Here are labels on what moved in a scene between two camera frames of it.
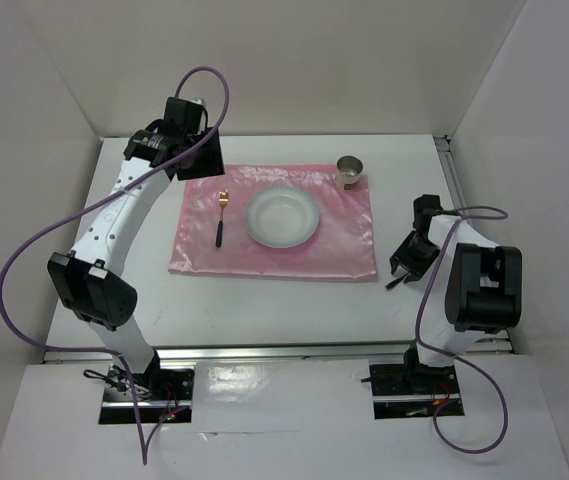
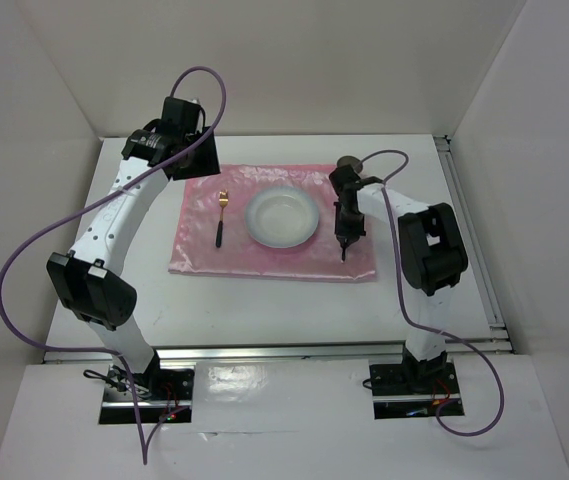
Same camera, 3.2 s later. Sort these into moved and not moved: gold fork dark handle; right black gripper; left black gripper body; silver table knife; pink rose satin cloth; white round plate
Moved: silver table knife; right black gripper
Not moved: white round plate; pink rose satin cloth; gold fork dark handle; left black gripper body
